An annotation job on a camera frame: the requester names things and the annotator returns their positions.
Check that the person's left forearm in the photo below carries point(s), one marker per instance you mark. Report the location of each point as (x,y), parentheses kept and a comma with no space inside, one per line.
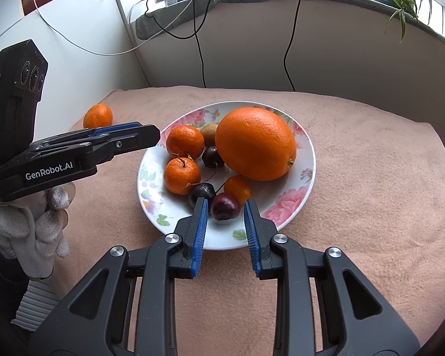
(37,300)

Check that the small orange kumquat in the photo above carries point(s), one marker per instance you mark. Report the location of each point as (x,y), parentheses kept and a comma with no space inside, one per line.
(239,188)

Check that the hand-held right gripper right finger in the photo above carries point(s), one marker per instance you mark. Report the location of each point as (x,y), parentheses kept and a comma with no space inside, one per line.
(251,237)

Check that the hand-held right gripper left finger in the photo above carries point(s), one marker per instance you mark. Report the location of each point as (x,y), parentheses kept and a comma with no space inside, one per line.
(200,230)

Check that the peach blanket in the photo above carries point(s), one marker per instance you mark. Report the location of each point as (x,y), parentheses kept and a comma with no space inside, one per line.
(356,193)

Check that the brown longan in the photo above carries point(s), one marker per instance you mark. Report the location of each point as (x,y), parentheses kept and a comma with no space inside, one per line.
(209,134)

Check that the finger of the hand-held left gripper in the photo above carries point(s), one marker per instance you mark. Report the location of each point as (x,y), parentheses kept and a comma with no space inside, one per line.
(115,128)
(133,139)

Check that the large orange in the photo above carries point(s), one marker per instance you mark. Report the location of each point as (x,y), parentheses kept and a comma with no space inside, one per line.
(256,142)

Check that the person's left hand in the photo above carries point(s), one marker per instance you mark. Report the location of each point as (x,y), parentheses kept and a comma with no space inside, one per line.
(26,230)

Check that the dark red cherry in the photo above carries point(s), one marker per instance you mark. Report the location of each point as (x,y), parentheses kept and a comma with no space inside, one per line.
(213,157)
(201,192)
(225,206)

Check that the floral white plate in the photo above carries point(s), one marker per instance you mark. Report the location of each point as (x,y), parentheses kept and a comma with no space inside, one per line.
(226,235)

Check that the tangerine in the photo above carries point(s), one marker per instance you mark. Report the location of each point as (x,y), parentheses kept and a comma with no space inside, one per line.
(181,176)
(184,141)
(98,115)

